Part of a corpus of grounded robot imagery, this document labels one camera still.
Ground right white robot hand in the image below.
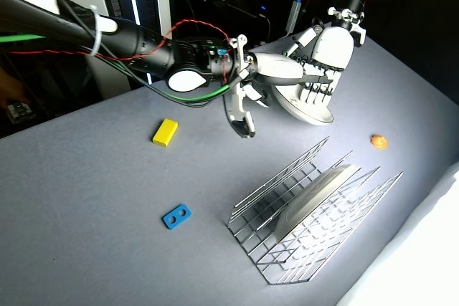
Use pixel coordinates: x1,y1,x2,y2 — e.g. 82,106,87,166
243,50,306,108

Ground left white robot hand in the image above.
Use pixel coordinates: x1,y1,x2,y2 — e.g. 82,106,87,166
281,24,355,105

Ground white plate with black rim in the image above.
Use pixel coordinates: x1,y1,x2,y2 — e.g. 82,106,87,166
274,163,363,241
271,82,335,126

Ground grey plug with blue connector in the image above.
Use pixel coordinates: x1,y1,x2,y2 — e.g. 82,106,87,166
285,0,303,33

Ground orange swirl cookie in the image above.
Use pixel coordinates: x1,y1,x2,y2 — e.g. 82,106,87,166
370,134,389,150

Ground yellow rectangular block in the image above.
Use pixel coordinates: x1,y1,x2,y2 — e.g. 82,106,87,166
152,118,179,148

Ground blue block with two holes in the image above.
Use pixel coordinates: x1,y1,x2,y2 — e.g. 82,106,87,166
161,204,192,231

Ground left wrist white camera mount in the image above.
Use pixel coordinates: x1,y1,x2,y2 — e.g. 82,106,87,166
327,6,368,48

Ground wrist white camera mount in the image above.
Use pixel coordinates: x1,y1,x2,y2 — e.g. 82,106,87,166
327,6,368,48
222,34,257,138

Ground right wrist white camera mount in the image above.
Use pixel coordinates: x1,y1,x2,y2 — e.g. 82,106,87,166
222,34,257,138

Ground green cable on right arm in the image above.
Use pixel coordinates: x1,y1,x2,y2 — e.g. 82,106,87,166
0,33,240,103

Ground red wire on right arm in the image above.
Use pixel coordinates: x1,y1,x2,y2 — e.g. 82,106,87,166
6,18,232,83

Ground white cable tie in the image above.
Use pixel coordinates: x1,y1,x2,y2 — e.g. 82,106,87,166
88,4,105,57

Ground silver wire dish rack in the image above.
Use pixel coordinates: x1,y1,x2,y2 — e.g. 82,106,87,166
225,136,404,285

